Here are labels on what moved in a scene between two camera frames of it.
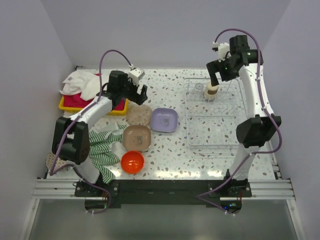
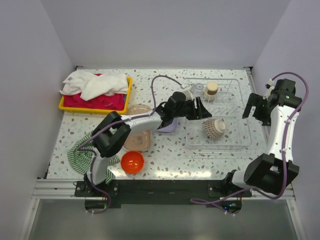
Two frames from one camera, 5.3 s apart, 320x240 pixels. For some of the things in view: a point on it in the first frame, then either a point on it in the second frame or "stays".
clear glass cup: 198,89 stays
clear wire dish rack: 212,113 stays
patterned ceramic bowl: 50,160 → 214,128
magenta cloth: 75,101 stays
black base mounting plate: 163,191 stays
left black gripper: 138,98 → 201,112
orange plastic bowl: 132,162 stays
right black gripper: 215,66 → 256,100
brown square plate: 136,138 stays
